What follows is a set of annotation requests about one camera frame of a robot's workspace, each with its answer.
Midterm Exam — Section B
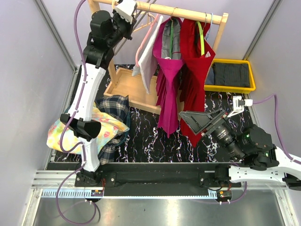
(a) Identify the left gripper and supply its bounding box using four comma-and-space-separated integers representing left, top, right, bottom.
106, 8, 135, 47

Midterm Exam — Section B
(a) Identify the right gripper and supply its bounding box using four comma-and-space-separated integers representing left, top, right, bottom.
177, 107, 244, 160

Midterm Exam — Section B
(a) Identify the pink hanger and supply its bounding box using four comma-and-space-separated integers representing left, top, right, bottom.
135, 14, 160, 67

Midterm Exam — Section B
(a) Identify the white garment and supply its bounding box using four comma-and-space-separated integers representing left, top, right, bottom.
132, 15, 163, 94

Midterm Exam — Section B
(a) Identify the grey garment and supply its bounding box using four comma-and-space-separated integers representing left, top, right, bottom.
161, 17, 181, 60

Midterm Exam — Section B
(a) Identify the magenta skirt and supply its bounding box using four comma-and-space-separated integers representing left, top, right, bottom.
152, 17, 184, 137

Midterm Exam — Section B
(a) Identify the navy plaid skirt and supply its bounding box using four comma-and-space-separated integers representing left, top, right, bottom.
96, 95, 131, 165

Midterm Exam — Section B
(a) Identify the floral pastel garment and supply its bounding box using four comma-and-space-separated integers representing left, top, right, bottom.
46, 105, 130, 155

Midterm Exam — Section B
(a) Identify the green hanger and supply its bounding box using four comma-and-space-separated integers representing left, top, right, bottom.
169, 18, 174, 59

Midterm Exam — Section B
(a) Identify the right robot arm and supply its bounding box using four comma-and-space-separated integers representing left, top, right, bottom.
179, 109, 301, 191

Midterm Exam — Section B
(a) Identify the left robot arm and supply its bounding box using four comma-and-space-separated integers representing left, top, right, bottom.
60, 8, 136, 186

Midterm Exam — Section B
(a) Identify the red skirt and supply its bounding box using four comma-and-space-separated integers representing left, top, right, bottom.
179, 18, 216, 148

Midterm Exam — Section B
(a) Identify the yellow-green hanger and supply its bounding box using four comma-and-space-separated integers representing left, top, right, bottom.
196, 21, 205, 56

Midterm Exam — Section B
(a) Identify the yellow plastic bin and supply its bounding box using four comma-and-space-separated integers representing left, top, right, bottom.
204, 58, 256, 94

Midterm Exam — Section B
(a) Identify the blue-grey folded cloth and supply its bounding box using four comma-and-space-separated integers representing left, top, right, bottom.
205, 68, 214, 85

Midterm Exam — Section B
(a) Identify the dark striped folded cloth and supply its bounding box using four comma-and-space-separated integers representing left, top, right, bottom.
212, 63, 250, 88

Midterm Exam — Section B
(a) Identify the wooden clothes rack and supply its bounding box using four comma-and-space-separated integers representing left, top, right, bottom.
103, 1, 229, 114

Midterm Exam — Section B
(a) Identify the teal transparent basin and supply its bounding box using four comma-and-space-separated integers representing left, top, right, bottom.
63, 103, 131, 149

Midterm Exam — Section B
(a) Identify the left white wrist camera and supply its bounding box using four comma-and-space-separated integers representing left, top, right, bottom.
115, 0, 137, 24

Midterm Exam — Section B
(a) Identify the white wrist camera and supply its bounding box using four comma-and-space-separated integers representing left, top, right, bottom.
227, 96, 253, 118
115, 0, 137, 24

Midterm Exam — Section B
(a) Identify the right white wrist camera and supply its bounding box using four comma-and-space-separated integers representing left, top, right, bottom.
227, 96, 253, 118

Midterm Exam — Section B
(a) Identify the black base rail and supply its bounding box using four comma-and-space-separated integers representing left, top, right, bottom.
75, 163, 231, 199

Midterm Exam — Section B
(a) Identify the light blue wire hanger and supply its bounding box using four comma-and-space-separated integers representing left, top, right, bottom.
203, 12, 214, 40

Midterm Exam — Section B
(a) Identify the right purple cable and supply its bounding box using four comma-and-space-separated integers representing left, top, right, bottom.
251, 93, 301, 165

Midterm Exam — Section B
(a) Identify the purple cable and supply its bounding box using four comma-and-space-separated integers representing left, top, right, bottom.
55, 0, 123, 223
251, 93, 301, 165

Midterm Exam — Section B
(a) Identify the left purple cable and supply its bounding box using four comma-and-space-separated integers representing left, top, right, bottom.
55, 0, 123, 223

